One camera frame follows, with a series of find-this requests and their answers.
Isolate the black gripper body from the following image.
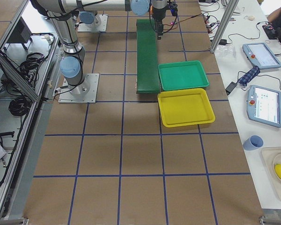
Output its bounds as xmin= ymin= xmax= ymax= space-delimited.
xmin=151 ymin=0 xmax=177 ymax=26

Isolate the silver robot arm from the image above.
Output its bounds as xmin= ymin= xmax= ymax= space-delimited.
xmin=79 ymin=0 xmax=178 ymax=40
xmin=31 ymin=0 xmax=149 ymax=98

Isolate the green plastic tray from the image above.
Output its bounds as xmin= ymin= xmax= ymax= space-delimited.
xmin=158 ymin=60 xmax=209 ymax=91

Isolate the green conveyor belt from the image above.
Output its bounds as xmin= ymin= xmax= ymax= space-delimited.
xmin=136 ymin=19 xmax=160 ymax=93

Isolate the yellow plastic tray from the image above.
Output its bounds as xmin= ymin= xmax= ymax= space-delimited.
xmin=157 ymin=88 xmax=215 ymax=128

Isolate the black power adapter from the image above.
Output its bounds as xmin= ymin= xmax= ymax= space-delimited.
xmin=225 ymin=82 xmax=237 ymax=96

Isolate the blue checkered folded umbrella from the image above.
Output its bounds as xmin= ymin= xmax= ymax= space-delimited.
xmin=237 ymin=66 xmax=260 ymax=86

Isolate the upper teach pendant tablet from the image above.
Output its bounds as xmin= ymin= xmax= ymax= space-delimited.
xmin=242 ymin=42 xmax=281 ymax=69

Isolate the teach pendant tablet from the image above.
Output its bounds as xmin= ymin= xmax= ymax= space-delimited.
xmin=246 ymin=85 xmax=281 ymax=128
xmin=242 ymin=42 xmax=281 ymax=69

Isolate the lower teach pendant tablet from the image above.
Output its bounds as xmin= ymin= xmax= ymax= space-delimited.
xmin=246 ymin=85 xmax=281 ymax=128

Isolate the blue plastic cup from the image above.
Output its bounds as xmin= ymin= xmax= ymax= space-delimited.
xmin=243 ymin=135 xmax=264 ymax=150

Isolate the beige tray with bowl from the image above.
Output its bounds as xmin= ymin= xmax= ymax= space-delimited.
xmin=261 ymin=147 xmax=281 ymax=200

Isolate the red black power cable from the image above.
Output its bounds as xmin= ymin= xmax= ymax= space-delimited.
xmin=161 ymin=13 xmax=205 ymax=33

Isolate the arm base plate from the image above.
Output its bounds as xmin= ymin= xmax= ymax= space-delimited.
xmin=58 ymin=73 xmax=99 ymax=104
xmin=78 ymin=12 xmax=108 ymax=33

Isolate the aluminium frame post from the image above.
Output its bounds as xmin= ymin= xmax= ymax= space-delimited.
xmin=210 ymin=0 xmax=239 ymax=53

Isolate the black cable bundle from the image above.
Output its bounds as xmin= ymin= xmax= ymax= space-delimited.
xmin=8 ymin=96 xmax=31 ymax=117

